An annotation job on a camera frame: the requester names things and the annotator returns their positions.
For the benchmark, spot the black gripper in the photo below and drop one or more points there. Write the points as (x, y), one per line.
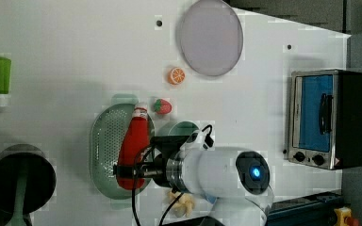
(168, 147)

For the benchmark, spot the red ketchup bottle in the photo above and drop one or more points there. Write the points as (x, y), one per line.
(136, 138)

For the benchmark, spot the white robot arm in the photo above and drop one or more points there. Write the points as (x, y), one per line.
(239, 181)

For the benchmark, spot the green perforated strainer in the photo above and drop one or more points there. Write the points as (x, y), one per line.
(106, 138)

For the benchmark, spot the peeled banana toy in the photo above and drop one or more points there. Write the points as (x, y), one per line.
(182, 203)

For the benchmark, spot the green mug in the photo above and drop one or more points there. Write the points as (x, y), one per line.
(178, 128)

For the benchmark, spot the large strawberry toy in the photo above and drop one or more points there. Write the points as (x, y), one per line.
(162, 107)

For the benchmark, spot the orange slice toy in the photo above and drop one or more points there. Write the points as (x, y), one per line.
(176, 76)

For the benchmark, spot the black cooking pot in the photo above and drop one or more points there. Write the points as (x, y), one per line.
(27, 163)

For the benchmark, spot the green ladle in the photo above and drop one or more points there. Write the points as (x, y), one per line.
(17, 218)

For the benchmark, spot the lilac round plate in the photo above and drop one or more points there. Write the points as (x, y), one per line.
(211, 37)

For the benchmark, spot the green squeeze bottle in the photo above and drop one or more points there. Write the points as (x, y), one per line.
(5, 71)

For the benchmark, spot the silver toaster oven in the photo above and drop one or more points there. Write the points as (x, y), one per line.
(325, 119)

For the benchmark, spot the yellow red clamp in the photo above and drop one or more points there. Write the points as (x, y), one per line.
(345, 218)

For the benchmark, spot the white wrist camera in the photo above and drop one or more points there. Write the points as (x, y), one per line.
(199, 140)

